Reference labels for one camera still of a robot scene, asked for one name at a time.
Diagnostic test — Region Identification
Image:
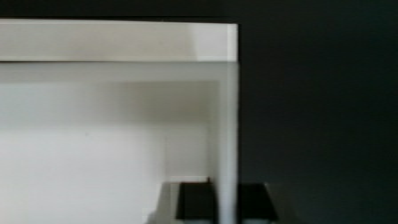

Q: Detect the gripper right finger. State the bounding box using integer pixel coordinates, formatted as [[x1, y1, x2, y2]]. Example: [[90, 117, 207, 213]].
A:
[[237, 183, 280, 224]]

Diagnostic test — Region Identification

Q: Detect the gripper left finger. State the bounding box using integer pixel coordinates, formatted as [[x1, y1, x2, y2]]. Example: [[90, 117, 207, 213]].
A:
[[148, 177, 219, 224]]

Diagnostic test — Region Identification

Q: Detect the white drawer cabinet box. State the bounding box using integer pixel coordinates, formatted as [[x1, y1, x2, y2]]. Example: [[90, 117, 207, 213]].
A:
[[0, 19, 239, 224]]

